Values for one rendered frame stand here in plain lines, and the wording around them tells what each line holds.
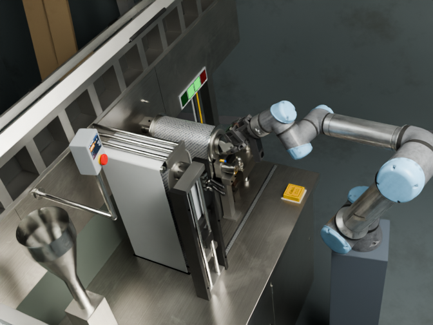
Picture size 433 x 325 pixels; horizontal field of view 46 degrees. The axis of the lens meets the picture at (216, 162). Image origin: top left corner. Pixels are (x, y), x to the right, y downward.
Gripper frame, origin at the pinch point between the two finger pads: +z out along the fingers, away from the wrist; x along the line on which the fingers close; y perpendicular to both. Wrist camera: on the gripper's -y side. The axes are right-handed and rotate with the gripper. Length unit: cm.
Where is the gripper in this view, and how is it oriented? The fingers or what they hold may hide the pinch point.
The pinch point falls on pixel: (225, 151)
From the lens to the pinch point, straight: 189.5
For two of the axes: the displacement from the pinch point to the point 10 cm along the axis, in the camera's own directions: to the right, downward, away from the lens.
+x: -4.4, 6.4, -6.3
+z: -6.0, 3.1, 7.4
